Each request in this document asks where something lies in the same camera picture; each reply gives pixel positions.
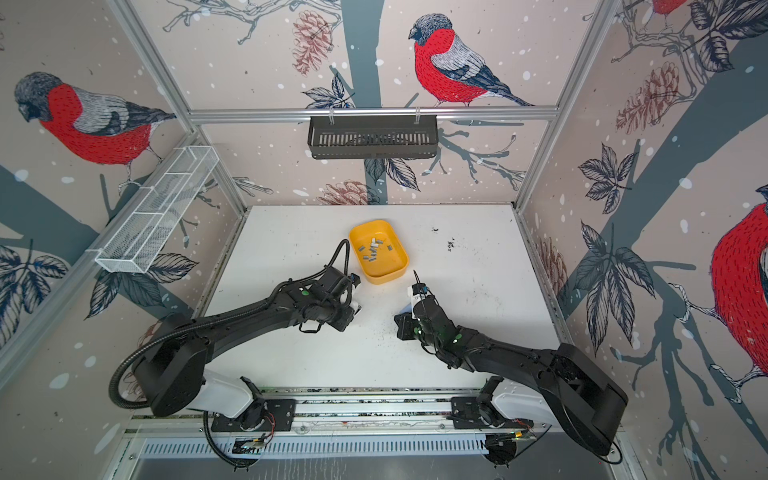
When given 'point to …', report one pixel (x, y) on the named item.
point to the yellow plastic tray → (379, 250)
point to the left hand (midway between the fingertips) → (350, 317)
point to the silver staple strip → (374, 244)
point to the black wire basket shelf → (373, 136)
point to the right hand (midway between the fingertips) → (391, 321)
